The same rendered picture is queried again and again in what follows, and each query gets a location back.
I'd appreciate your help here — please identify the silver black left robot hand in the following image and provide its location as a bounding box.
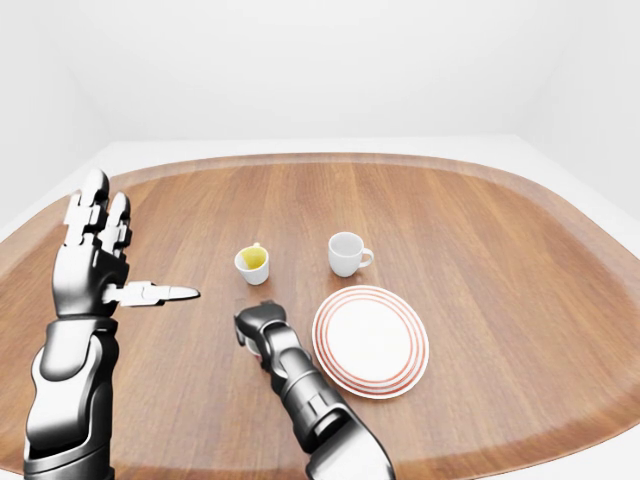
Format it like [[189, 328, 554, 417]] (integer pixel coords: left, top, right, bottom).
[[51, 168, 202, 320]]

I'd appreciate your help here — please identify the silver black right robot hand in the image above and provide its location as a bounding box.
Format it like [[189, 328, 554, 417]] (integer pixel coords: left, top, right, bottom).
[[233, 299, 290, 362]]

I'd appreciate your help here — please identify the white mug with yellow inside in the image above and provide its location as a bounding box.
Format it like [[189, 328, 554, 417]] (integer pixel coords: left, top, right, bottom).
[[233, 242, 271, 287]]

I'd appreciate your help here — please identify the plain white mug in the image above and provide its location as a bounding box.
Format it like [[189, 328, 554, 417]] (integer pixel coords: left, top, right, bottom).
[[327, 231, 375, 279]]

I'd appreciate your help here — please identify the white plate with red rings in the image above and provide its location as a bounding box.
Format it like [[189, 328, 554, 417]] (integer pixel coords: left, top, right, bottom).
[[311, 285, 431, 400]]

